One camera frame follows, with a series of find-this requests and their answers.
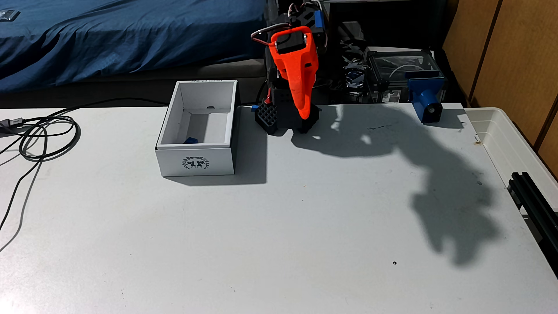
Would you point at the blue toy brick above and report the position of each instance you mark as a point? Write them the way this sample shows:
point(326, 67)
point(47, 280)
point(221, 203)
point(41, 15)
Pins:
point(191, 140)

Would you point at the white cardboard box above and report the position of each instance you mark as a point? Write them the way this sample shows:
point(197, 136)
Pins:
point(196, 163)

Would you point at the blue printed clamp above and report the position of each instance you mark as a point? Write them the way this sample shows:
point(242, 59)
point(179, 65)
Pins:
point(425, 93)

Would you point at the blue bed sheet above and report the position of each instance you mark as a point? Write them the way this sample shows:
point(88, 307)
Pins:
point(130, 35)

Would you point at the white plastic bin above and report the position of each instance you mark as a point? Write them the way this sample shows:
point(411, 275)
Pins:
point(501, 139)

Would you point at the brown wooden wardrobe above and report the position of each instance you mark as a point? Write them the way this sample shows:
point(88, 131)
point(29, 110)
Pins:
point(518, 56)

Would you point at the black aluminium extrusion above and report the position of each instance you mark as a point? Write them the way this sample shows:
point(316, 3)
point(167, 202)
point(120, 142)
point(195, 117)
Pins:
point(534, 205)

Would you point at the clear-walled black enclosure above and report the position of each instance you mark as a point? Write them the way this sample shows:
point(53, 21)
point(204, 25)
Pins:
point(392, 65)

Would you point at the grey bed frame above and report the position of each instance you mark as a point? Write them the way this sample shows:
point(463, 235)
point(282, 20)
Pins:
point(130, 85)

